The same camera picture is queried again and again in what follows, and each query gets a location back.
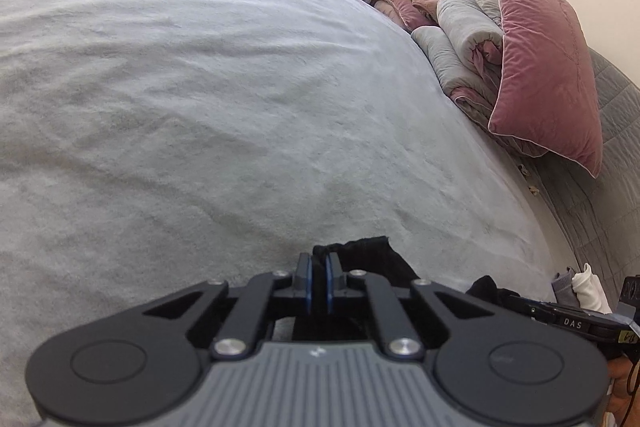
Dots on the white folded garment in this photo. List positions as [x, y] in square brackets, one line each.
[592, 289]

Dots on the person's right hand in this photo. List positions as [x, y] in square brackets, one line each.
[620, 392]

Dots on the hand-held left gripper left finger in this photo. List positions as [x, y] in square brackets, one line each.
[310, 282]

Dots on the small pink pillow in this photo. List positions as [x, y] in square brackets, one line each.
[397, 7]

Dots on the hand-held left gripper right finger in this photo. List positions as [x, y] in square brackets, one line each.
[330, 282]

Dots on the grey bedsheet bed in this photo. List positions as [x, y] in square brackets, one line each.
[200, 107]

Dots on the grey quilted headboard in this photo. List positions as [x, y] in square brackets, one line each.
[615, 157]

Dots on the large pink velvet pillow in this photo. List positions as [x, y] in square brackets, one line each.
[545, 72]

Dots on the grey folded garment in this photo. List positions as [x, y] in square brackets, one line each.
[562, 289]

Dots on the folded grey pink quilt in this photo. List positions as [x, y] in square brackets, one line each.
[460, 42]

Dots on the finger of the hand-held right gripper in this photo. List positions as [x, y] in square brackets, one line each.
[527, 307]

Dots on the black garment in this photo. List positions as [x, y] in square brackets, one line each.
[375, 257]

